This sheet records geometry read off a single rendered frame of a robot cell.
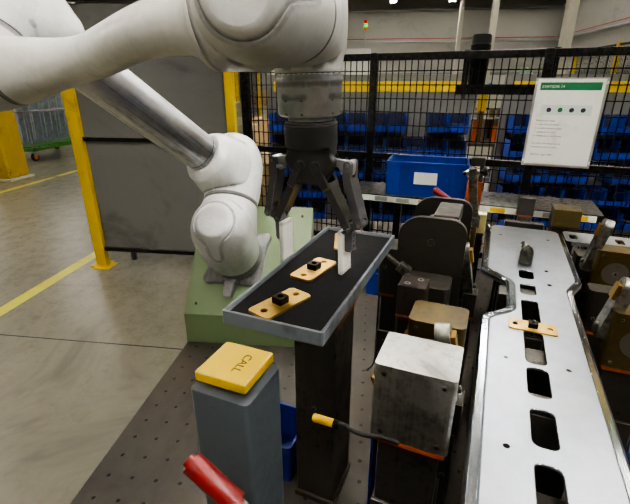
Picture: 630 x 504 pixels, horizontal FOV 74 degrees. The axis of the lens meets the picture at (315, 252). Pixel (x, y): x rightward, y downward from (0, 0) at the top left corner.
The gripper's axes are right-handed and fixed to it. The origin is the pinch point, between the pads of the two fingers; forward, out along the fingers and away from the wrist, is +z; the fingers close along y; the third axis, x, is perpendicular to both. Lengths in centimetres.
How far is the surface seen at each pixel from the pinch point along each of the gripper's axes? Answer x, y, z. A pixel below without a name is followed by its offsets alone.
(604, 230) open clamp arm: 67, 44, 12
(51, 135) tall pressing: 481, -952, 81
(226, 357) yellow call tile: -25.9, 4.0, 1.5
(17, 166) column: 294, -730, 97
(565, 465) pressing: -6.3, 38.1, 18.8
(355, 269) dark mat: 1.8, 6.2, 2.5
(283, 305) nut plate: -13.9, 3.2, 1.6
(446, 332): -0.3, 21.4, 8.3
